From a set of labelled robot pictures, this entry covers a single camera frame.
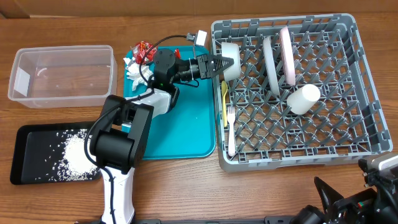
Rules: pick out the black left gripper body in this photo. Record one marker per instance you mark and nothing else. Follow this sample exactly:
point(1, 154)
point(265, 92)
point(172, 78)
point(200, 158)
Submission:
point(188, 69)

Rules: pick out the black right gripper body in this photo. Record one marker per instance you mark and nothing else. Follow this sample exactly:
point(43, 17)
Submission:
point(343, 211)

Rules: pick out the small red sauce packet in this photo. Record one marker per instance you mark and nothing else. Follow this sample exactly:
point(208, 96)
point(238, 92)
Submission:
point(177, 53)

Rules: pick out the grey bowl of rice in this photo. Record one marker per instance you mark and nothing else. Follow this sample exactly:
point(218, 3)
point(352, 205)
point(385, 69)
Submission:
point(231, 50)

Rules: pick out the red snack wrapper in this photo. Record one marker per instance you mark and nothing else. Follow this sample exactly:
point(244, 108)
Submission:
point(139, 51)

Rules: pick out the white napkin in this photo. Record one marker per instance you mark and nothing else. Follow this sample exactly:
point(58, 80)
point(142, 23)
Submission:
point(134, 74)

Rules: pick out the white round plate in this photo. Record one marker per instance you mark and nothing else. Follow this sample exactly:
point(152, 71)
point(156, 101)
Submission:
point(270, 66)

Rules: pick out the pink round plate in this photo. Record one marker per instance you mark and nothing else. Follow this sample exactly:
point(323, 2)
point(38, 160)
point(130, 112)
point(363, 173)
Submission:
point(287, 55)

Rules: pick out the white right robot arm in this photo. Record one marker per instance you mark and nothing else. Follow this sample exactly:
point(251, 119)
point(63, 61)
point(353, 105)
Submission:
point(376, 204)

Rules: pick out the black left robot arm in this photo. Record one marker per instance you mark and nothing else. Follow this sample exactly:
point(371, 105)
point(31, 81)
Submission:
point(119, 137)

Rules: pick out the grey dishwasher rack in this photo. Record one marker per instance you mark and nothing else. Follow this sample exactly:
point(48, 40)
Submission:
point(347, 122)

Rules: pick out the yellow plastic spoon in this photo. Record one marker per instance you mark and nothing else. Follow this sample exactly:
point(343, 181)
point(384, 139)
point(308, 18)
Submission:
point(224, 90)

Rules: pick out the white plastic fork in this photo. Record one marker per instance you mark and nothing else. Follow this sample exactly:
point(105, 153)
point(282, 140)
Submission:
point(231, 139)

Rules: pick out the teal plastic tray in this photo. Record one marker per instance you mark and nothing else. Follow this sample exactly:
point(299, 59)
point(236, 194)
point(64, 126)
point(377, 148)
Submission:
point(183, 114)

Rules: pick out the white plastic cup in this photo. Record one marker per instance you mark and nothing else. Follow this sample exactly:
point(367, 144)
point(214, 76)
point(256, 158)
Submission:
point(303, 99)

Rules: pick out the clear plastic bin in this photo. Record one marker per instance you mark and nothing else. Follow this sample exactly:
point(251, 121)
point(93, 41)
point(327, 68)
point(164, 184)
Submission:
point(63, 76)

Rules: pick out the spilled white rice pile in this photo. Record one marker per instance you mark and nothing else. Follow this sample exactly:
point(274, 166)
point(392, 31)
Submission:
point(64, 159)

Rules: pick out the black tray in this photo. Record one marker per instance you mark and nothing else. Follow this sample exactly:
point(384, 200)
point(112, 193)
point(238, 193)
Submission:
point(27, 152)

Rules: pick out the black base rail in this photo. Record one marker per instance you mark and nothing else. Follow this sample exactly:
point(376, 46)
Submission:
point(285, 219)

